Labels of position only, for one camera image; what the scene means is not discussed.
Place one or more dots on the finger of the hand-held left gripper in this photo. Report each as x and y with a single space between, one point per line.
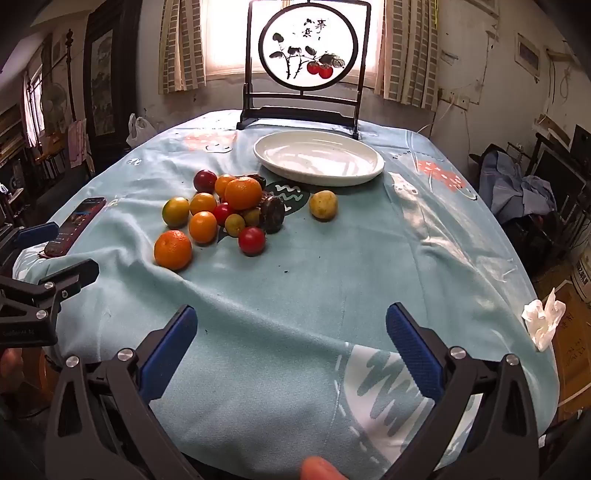
34 234
69 277

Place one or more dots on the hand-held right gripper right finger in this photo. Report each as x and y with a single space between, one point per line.
413 355

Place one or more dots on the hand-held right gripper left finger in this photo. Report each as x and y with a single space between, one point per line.
168 355

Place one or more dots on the orange mandarin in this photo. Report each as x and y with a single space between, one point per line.
172 249
243 193

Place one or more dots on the green and orange tomato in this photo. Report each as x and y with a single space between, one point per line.
176 212

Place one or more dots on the small yellow-green fruit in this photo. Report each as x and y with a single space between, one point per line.
235 225
252 217

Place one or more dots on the small red cherry tomato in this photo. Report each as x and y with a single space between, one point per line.
221 213

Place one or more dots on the dark red tomato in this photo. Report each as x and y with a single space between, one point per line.
205 180

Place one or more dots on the yellow round fruit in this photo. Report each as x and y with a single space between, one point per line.
323 205

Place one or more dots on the dark brown water chestnut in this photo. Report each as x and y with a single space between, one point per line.
257 179
272 213

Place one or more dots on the white oval plate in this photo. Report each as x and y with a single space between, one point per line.
318 159

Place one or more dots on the person's right hand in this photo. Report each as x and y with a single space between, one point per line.
319 470

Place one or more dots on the smartphone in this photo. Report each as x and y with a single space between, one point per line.
76 224

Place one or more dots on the pink hanging cloth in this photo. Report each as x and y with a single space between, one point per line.
77 143

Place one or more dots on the light blue printed tablecloth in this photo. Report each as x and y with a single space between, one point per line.
300 286

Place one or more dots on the crumpled white tissue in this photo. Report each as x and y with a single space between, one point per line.
542 318

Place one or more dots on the standing electric fan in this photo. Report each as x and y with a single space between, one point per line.
51 99

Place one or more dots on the white plastic bag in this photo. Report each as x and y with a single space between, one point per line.
138 131

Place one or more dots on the dark framed painting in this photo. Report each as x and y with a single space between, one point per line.
104 78

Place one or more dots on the white bucket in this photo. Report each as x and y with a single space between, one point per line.
582 281

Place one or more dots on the blue cloth pile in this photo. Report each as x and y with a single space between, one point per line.
508 184

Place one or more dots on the black monitor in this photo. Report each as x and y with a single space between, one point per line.
556 173

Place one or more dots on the checked beige curtain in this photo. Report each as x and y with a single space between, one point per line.
406 50
182 46

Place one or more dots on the bright window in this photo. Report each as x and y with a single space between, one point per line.
224 37

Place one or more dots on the black speaker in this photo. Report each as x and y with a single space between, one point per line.
581 138

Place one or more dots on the white wall power outlet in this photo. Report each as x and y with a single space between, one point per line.
455 99

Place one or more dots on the white wall electrical box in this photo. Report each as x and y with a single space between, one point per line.
528 53

